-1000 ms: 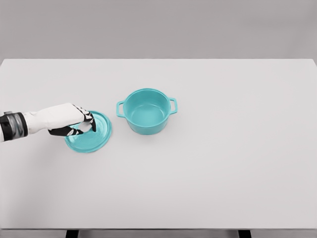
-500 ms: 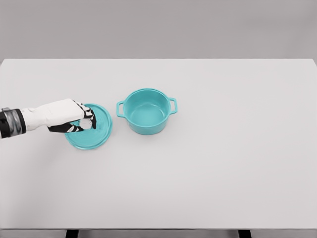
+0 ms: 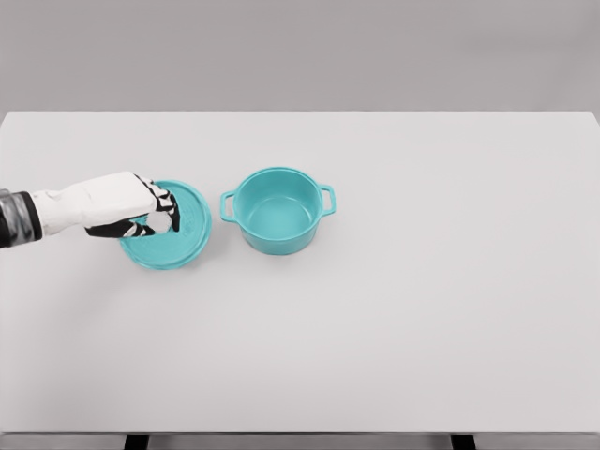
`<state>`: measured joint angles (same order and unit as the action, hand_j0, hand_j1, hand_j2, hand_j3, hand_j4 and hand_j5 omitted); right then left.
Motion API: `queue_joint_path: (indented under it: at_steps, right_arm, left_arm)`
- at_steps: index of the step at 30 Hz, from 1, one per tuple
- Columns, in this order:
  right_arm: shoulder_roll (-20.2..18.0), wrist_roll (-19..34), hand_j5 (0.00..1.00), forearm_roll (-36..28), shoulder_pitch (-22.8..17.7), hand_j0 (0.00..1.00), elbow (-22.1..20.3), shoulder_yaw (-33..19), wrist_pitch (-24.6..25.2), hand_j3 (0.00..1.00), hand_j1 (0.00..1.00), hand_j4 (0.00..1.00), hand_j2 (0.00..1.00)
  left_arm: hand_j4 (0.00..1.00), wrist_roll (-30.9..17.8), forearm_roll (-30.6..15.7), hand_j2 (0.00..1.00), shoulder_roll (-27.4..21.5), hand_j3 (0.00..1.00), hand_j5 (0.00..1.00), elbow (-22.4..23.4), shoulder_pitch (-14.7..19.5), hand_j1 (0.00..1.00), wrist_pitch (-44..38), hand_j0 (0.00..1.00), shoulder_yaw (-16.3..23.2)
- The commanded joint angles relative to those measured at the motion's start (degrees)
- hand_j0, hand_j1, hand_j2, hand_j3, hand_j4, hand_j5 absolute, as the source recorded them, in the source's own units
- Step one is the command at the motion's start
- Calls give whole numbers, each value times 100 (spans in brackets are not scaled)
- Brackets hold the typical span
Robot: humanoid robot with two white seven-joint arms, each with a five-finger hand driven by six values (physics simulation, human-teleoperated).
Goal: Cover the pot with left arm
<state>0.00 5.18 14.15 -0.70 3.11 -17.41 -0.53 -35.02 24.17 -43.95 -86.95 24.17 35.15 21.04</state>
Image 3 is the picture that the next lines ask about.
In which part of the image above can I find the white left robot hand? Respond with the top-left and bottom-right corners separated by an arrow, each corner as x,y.
73,172 -> 182,239

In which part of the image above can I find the teal pot lid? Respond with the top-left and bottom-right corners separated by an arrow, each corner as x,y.
119,178 -> 213,272

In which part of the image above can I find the teal pot with handles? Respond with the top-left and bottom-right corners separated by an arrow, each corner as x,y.
219,166 -> 338,257

